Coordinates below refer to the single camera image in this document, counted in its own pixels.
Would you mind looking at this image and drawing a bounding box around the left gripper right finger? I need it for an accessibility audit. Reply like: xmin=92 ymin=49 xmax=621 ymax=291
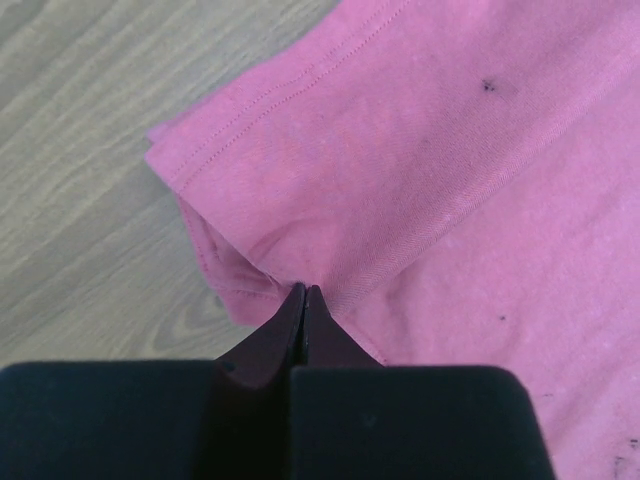
xmin=290 ymin=286 xmax=555 ymax=479

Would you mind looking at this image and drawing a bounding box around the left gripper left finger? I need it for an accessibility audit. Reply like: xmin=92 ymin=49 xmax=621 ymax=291
xmin=1 ymin=285 xmax=306 ymax=479

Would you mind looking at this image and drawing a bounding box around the salmon pink t shirt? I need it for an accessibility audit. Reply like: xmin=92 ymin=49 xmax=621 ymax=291
xmin=145 ymin=1 xmax=639 ymax=479

